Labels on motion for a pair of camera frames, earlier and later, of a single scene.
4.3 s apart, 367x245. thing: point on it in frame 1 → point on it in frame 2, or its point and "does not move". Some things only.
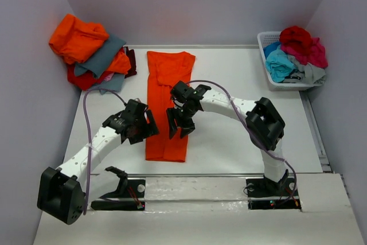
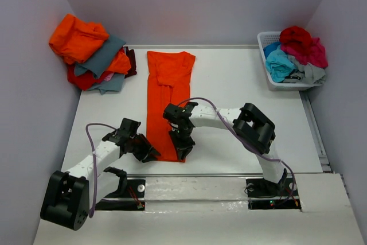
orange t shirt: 164,70 does not move
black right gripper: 187,126 → 183,148
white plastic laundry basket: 265,38 does not move
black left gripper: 150,128 → 144,155
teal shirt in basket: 278,64 does not move
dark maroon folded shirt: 131,54 does not move
